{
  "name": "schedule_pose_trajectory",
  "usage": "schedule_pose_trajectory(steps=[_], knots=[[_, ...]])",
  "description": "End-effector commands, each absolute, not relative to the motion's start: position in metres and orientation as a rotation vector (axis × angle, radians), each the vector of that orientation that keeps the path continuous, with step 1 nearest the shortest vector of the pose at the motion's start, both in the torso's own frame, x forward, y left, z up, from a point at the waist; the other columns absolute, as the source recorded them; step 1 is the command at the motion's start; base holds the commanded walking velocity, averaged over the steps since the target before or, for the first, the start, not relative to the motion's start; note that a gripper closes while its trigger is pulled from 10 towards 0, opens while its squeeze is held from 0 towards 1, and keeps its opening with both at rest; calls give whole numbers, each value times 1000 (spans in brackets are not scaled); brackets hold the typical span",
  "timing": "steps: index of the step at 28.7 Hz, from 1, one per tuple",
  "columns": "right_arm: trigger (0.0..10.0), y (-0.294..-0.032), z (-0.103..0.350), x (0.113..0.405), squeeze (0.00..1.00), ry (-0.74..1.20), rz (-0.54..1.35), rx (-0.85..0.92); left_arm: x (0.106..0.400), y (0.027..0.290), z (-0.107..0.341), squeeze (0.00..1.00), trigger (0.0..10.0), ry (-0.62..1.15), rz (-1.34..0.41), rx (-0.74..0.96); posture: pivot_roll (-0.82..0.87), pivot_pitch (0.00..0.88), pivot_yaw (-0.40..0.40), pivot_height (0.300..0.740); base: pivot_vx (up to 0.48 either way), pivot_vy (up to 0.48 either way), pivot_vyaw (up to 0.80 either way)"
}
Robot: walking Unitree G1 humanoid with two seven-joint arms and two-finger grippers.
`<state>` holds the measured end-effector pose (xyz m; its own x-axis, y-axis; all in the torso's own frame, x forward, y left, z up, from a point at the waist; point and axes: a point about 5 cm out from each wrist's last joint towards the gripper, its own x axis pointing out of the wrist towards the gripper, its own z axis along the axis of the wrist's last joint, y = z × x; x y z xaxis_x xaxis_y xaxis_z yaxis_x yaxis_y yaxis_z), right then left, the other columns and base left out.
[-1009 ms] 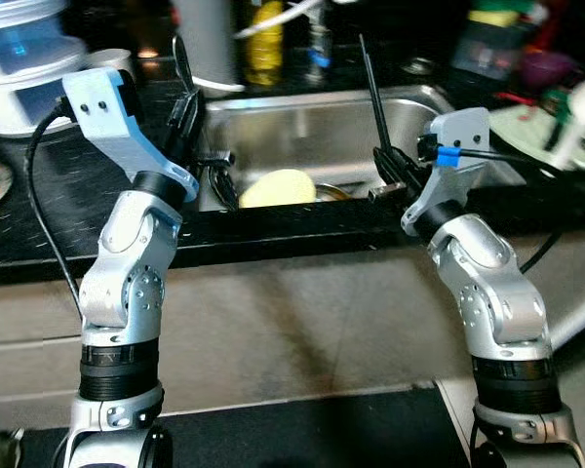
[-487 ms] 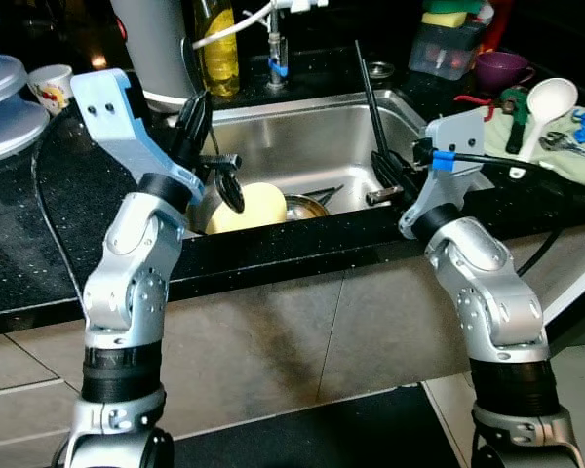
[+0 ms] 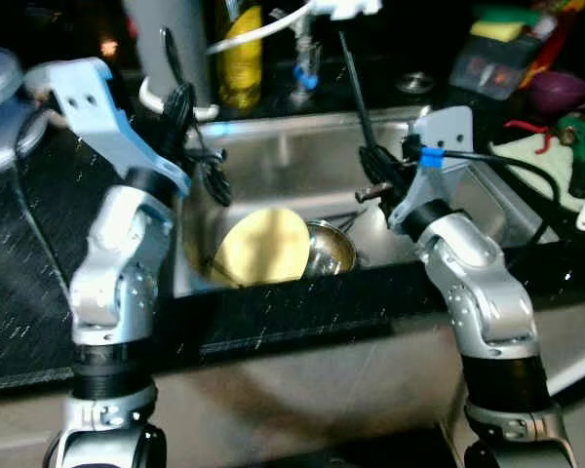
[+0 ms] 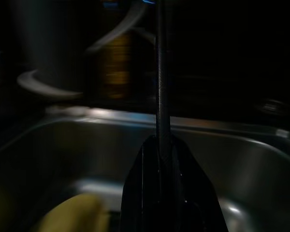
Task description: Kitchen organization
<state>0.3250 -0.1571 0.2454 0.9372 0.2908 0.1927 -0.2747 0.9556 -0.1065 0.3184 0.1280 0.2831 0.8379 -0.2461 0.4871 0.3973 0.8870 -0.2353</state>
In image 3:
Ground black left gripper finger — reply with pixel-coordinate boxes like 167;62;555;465
197;144;235;208
160;27;190;98

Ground long black stick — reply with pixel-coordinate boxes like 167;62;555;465
339;31;383;152

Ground pale yellow plate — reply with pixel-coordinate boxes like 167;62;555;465
213;205;313;289

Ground grey cylinder white base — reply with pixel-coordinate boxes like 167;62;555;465
122;0;221;123

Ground yellow oil bottle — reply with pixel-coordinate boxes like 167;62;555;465
219;0;264;110

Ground steel bowl with rim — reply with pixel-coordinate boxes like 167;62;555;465
302;219;359;277

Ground steel sink basin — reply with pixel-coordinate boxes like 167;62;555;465
171;105;557;298

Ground round steel cap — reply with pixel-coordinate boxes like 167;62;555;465
398;70;436;97

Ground small tap blue tip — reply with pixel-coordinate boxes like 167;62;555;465
291;15;325;94

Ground pale green cloth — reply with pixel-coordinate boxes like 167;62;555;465
489;127;585;201

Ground black device red display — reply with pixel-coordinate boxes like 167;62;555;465
448;39;527;98

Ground white plug block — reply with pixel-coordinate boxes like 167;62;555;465
312;0;383;20

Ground yellow green sponge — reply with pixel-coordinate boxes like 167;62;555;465
468;5;532;42

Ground purple cup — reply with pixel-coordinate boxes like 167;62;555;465
526;70;585;120

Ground grey brown cabinet drawers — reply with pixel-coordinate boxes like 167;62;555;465
0;292;585;468

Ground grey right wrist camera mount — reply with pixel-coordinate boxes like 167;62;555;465
388;105;476;227

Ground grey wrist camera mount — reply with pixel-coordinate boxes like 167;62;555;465
388;105;476;227
24;57;191;196

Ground white hose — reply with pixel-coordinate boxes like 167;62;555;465
207;0;318;55

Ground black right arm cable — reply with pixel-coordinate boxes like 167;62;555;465
419;146;566;245

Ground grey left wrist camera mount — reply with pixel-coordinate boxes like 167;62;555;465
24;57;191;196

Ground dark green handled tool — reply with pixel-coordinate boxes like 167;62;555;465
554;114;585;194

